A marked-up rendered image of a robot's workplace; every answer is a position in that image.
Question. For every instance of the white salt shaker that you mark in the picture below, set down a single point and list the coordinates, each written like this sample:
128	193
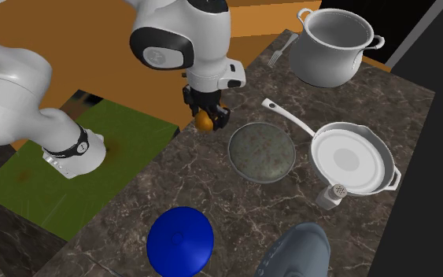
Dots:
331	196

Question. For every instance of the white cooking pot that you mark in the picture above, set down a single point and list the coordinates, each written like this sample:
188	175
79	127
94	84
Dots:
330	48

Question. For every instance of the white frying pan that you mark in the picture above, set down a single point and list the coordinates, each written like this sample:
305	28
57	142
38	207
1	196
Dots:
349	155

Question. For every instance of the silver fork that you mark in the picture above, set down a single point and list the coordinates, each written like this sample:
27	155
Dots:
281	50

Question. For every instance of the speckled grey plate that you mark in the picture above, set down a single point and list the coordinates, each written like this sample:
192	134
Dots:
262	152

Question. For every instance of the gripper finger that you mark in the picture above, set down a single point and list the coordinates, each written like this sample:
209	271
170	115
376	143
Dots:
220	117

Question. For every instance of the green robot stand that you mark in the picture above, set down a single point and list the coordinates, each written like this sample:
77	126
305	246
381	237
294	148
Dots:
90	165

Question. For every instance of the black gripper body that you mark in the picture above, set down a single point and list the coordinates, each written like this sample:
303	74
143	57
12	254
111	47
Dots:
199	99

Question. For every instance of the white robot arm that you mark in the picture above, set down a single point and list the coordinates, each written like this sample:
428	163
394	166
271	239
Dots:
190	34

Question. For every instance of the orange round fruit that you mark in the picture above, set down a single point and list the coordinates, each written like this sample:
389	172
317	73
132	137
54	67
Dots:
203	121

